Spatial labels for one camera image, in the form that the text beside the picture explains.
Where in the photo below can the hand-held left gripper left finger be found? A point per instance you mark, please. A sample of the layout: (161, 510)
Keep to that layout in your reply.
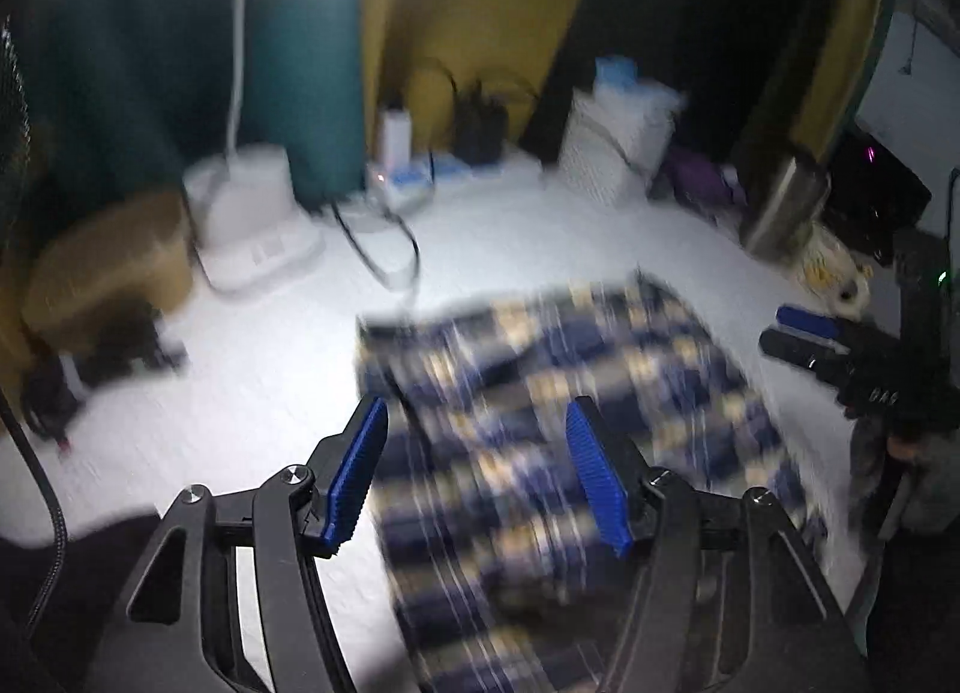
(360, 468)

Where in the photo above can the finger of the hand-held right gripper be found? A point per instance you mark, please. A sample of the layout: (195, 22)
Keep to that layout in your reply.
(795, 349)
(806, 322)

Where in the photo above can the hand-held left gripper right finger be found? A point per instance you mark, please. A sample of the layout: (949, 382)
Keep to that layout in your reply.
(596, 483)

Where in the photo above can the blue plaid pants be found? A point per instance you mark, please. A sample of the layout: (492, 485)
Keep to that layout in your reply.
(570, 400)

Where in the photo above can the white printed mug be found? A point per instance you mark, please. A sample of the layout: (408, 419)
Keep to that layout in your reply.
(832, 273)

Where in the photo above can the stainless steel tumbler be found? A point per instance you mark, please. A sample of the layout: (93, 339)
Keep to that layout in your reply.
(784, 209)

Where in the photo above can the black electronic device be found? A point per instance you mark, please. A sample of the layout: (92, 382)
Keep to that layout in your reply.
(877, 198)

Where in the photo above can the purple cloth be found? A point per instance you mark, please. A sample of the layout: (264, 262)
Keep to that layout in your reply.
(701, 179)

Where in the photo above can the white desk lamp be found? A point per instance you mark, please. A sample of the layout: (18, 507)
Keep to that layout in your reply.
(247, 213)

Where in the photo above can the white power strip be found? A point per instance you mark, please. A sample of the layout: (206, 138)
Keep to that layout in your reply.
(420, 181)

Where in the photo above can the light blue cloth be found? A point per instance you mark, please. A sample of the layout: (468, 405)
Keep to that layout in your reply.
(616, 72)

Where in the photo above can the brown round container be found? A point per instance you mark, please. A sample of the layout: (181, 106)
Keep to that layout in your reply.
(112, 258)

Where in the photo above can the white bottle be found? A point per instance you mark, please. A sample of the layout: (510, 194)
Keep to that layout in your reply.
(396, 138)

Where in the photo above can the black power adapter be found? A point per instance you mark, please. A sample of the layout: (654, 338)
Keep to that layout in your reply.
(480, 127)

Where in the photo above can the teal curtain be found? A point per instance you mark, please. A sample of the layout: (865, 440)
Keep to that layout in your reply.
(187, 40)

